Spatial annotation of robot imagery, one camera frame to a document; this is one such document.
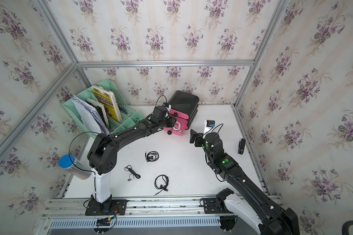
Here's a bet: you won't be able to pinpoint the pink top drawer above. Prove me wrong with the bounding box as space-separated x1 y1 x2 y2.
170 109 189 120

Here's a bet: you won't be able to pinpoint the pink drawer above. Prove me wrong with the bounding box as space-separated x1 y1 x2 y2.
170 109 189 120
163 117 188 136

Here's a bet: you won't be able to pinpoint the black earphones bottom coil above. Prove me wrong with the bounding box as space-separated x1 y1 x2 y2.
154 174 169 196

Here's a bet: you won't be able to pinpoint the black earphones coil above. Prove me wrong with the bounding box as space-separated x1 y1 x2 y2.
154 174 169 196
145 151 159 162

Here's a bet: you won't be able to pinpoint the white earphones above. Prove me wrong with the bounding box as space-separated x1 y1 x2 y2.
173 122 182 133

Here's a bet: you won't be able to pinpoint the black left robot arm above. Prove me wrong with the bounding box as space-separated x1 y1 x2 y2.
67 102 176 214

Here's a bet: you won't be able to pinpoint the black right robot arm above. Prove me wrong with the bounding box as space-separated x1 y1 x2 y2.
190 130 300 235

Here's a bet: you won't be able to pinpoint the black drawer cabinet shell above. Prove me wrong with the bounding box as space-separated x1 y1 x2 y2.
169 91 200 130

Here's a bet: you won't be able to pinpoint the black earphones top coil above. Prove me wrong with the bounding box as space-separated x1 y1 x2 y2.
145 151 159 162

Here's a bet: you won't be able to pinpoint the small black clip device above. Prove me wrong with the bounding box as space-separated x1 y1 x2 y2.
238 138 246 155

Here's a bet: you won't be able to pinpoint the yellow book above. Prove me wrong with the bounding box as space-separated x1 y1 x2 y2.
91 85 123 123

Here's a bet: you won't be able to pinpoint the green plastic file organizer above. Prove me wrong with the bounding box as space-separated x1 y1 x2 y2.
62 79 144 139

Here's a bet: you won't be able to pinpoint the dark thin book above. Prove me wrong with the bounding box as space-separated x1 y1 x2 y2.
86 99 110 129

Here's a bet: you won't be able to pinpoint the white paper stack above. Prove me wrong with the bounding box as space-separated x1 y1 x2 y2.
72 96 109 135

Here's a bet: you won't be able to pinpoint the blue lidded shiny can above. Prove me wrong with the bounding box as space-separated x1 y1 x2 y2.
58 154 93 180

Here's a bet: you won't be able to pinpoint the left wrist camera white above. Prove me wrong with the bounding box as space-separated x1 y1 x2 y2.
162 102 171 109

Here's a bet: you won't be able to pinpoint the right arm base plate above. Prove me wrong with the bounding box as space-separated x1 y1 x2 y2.
199 188 234 214

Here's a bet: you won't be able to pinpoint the aluminium mounting rail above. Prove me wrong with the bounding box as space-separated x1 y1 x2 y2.
41 195 215 219

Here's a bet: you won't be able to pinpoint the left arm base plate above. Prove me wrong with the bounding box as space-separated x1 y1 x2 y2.
85 195 128 216

